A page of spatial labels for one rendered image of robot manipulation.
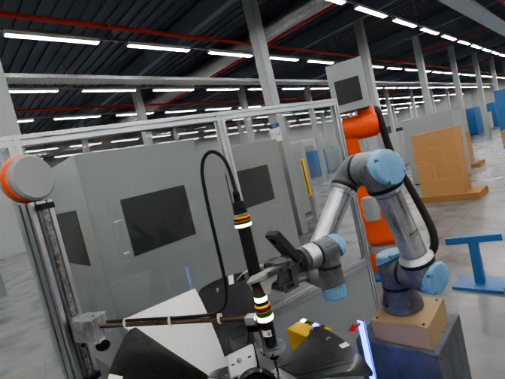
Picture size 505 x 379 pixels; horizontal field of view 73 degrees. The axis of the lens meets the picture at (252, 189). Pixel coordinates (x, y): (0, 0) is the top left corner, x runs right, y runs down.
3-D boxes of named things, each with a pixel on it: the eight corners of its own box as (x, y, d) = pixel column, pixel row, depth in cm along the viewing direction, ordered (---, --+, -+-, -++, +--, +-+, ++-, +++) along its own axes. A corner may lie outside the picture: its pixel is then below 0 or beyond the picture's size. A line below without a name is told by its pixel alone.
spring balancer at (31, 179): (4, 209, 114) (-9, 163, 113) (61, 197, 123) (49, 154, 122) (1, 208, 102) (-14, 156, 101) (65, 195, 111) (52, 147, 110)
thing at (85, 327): (72, 345, 111) (65, 320, 110) (89, 333, 118) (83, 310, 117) (96, 344, 107) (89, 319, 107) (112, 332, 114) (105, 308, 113)
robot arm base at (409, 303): (388, 295, 144) (382, 274, 143) (427, 296, 135) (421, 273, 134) (378, 314, 132) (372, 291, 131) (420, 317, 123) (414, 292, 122)
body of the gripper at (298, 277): (283, 295, 89) (316, 278, 96) (276, 263, 88) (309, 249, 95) (267, 289, 95) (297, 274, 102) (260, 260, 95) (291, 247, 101)
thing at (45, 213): (83, 384, 114) (33, 205, 109) (95, 374, 118) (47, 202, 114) (90, 385, 113) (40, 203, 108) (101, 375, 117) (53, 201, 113)
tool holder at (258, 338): (249, 357, 89) (240, 322, 88) (258, 342, 95) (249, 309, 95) (282, 357, 86) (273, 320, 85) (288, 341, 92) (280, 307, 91)
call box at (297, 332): (291, 352, 141) (285, 328, 140) (309, 341, 146) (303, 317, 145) (319, 365, 127) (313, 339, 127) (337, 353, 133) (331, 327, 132)
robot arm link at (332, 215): (335, 150, 128) (284, 272, 119) (354, 146, 118) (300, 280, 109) (357, 165, 132) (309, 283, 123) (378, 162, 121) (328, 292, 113)
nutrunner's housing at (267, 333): (265, 362, 89) (225, 193, 86) (270, 353, 93) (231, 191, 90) (279, 362, 88) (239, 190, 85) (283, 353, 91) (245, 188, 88)
